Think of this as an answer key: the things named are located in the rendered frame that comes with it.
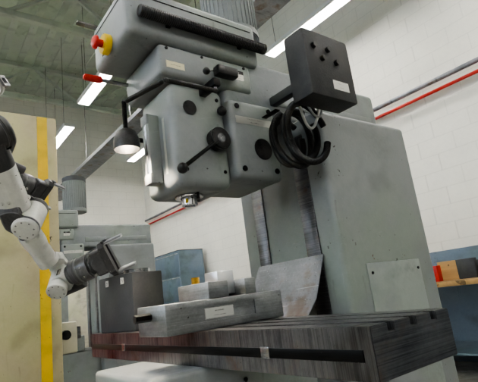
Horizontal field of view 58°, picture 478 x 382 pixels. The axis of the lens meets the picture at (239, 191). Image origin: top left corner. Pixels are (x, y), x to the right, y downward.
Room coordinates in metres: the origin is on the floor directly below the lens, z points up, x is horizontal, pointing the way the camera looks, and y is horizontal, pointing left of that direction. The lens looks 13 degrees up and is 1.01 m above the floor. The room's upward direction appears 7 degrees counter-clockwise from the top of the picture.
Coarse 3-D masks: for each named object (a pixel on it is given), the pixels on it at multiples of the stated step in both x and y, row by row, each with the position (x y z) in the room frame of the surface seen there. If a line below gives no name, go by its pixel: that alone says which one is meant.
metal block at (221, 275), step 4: (212, 272) 1.14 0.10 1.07; (216, 272) 1.13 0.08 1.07; (220, 272) 1.14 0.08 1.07; (224, 272) 1.15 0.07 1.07; (228, 272) 1.16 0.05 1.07; (232, 272) 1.16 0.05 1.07; (208, 276) 1.16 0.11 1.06; (212, 276) 1.15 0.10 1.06; (216, 276) 1.13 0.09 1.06; (220, 276) 1.14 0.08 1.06; (224, 276) 1.15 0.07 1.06; (228, 276) 1.15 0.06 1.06; (232, 276) 1.16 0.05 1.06; (208, 280) 1.17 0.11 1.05; (212, 280) 1.15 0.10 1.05; (216, 280) 1.13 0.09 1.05; (228, 280) 1.15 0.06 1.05; (232, 280) 1.16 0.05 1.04; (228, 284) 1.15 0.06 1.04; (232, 284) 1.16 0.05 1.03; (228, 288) 1.15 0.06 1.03; (232, 288) 1.16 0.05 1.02; (228, 292) 1.15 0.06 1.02; (232, 292) 1.16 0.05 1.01
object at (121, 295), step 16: (128, 272) 1.47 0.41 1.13; (144, 272) 1.46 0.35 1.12; (160, 272) 1.51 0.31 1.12; (112, 288) 1.51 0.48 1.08; (128, 288) 1.44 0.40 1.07; (144, 288) 1.46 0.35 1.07; (160, 288) 1.50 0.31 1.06; (112, 304) 1.51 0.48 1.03; (128, 304) 1.44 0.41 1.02; (144, 304) 1.45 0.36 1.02; (160, 304) 1.50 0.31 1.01; (112, 320) 1.52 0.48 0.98; (128, 320) 1.45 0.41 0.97
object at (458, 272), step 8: (440, 264) 4.54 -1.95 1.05; (448, 264) 4.48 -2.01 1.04; (456, 264) 4.40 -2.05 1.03; (464, 264) 4.33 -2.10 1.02; (472, 264) 4.27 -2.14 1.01; (440, 272) 4.52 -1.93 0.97; (448, 272) 4.50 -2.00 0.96; (456, 272) 4.45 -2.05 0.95; (464, 272) 4.35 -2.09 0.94; (472, 272) 4.29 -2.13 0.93; (440, 280) 4.50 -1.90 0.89; (448, 280) 4.39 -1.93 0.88; (456, 280) 4.12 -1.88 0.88; (464, 280) 4.06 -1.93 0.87; (472, 280) 4.01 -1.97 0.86; (456, 344) 4.76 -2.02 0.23; (464, 344) 4.69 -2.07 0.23; (472, 344) 4.64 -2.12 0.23; (464, 352) 4.26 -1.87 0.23; (472, 352) 4.22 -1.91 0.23
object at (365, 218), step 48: (336, 144) 1.35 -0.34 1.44; (384, 144) 1.52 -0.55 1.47; (288, 192) 1.45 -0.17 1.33; (336, 192) 1.32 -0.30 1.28; (384, 192) 1.48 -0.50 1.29; (288, 240) 1.48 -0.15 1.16; (336, 240) 1.32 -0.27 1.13; (384, 240) 1.44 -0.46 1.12; (336, 288) 1.34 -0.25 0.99; (384, 288) 1.40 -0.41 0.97; (432, 288) 1.59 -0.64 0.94
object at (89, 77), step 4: (84, 76) 1.16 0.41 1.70; (88, 76) 1.17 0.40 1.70; (92, 76) 1.17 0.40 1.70; (96, 76) 1.18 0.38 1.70; (100, 76) 1.19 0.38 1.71; (88, 80) 1.18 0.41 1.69; (92, 80) 1.18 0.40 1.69; (96, 80) 1.19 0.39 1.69; (100, 80) 1.19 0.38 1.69; (104, 80) 1.20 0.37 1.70; (108, 80) 1.21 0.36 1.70; (112, 80) 1.22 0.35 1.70; (116, 84) 1.23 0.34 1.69; (120, 84) 1.24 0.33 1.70; (124, 84) 1.24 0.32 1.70
